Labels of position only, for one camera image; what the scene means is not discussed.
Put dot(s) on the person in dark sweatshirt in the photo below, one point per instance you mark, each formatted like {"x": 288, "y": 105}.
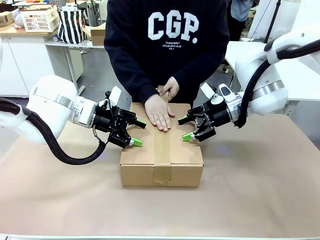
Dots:
{"x": 172, "y": 50}

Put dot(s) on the person's left hand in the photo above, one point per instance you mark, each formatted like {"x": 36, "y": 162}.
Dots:
{"x": 173, "y": 87}

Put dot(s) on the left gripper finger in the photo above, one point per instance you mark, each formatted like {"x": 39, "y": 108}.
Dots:
{"x": 130, "y": 118}
{"x": 125, "y": 141}

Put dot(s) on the black tripod pole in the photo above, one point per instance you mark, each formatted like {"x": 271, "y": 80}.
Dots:
{"x": 273, "y": 21}

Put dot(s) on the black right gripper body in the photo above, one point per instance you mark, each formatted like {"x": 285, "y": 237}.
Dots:
{"x": 220, "y": 112}

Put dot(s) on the bystander in blue shirt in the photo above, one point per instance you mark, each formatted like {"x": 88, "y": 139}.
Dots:
{"x": 241, "y": 10}

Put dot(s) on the brown cardboard shipping box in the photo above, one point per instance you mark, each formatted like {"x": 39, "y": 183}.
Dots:
{"x": 185, "y": 155}

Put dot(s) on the small brown carton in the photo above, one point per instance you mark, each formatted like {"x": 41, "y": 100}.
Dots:
{"x": 5, "y": 18}

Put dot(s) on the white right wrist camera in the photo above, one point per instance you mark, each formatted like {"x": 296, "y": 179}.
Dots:
{"x": 207, "y": 90}

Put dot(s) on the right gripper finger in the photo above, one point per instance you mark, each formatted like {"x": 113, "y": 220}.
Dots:
{"x": 207, "y": 132}
{"x": 192, "y": 116}

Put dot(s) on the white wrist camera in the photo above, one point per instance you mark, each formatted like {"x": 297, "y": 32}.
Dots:
{"x": 115, "y": 96}
{"x": 207, "y": 90}

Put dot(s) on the white plastic crate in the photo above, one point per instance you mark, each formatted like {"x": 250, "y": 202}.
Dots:
{"x": 40, "y": 21}

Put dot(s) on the brown packing tape strip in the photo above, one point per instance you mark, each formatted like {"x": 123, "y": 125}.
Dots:
{"x": 162, "y": 150}

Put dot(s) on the person's right forearm dark sleeve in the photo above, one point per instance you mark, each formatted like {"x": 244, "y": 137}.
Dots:
{"x": 132, "y": 72}

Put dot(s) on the white cabinet with wooden top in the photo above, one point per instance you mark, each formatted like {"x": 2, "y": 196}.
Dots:
{"x": 22, "y": 62}

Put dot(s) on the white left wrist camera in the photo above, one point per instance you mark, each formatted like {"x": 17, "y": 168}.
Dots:
{"x": 115, "y": 96}

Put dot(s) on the person's right hand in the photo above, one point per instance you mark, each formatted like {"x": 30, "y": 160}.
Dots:
{"x": 160, "y": 112}

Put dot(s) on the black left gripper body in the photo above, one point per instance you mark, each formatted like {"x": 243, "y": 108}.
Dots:
{"x": 107, "y": 120}

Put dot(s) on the black white striped bag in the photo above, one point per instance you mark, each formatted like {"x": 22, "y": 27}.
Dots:
{"x": 71, "y": 26}

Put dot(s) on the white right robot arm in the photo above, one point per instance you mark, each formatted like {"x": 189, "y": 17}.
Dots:
{"x": 265, "y": 87}

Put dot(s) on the person's left forearm dark sleeve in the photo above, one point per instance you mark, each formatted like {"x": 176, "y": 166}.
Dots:
{"x": 202, "y": 72}

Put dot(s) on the small open cardboard box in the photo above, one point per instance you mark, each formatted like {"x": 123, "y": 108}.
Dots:
{"x": 98, "y": 36}

